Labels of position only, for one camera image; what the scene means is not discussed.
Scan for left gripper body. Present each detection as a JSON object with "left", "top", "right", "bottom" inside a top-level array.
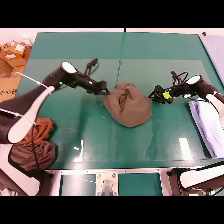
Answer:
[{"left": 87, "top": 79, "right": 110, "bottom": 97}]

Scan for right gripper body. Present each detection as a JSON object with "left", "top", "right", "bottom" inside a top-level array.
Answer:
[{"left": 148, "top": 84, "right": 175, "bottom": 105}]

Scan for brown T-shirt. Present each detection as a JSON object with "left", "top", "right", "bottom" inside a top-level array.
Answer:
[{"left": 102, "top": 81, "right": 154, "bottom": 129}]

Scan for lavender garment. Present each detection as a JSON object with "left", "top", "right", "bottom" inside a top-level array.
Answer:
[
  {"left": 199, "top": 33, "right": 224, "bottom": 86},
  {"left": 188, "top": 99, "right": 224, "bottom": 160}
]

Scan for orange-brown garment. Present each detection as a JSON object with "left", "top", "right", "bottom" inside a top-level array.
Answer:
[{"left": 17, "top": 116, "right": 56, "bottom": 148}]

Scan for brown cardboard box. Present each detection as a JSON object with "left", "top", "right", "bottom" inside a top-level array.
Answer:
[{"left": 0, "top": 39, "right": 34, "bottom": 103}]

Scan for dark brown garment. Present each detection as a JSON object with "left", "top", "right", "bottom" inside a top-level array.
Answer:
[{"left": 7, "top": 139, "right": 58, "bottom": 173}]

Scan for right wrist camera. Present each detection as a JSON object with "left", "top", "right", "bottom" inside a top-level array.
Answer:
[{"left": 170, "top": 70, "right": 190, "bottom": 87}]

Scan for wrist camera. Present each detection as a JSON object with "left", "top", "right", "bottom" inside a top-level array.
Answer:
[
  {"left": 84, "top": 57, "right": 101, "bottom": 78},
  {"left": 170, "top": 70, "right": 190, "bottom": 87}
]

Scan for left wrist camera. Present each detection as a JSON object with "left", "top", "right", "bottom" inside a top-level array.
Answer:
[{"left": 84, "top": 57, "right": 101, "bottom": 78}]

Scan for black cable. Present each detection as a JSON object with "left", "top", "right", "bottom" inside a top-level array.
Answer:
[{"left": 31, "top": 124, "right": 42, "bottom": 168}]

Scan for silver frame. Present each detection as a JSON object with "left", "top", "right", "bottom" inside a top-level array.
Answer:
[{"left": 44, "top": 167, "right": 175, "bottom": 197}]

